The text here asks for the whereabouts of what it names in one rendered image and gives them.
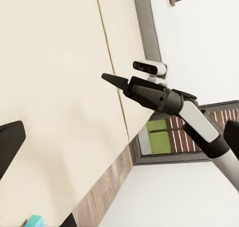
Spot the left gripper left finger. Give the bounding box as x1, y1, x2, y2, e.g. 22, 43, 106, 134
0, 120, 26, 180

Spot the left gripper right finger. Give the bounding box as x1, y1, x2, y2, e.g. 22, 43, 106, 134
223, 120, 239, 160

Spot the board game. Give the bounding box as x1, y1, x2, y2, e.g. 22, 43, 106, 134
24, 215, 47, 227

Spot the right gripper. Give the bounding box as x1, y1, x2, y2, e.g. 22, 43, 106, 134
101, 73, 175, 113

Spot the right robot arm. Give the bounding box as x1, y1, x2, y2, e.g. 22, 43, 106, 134
101, 59, 239, 191

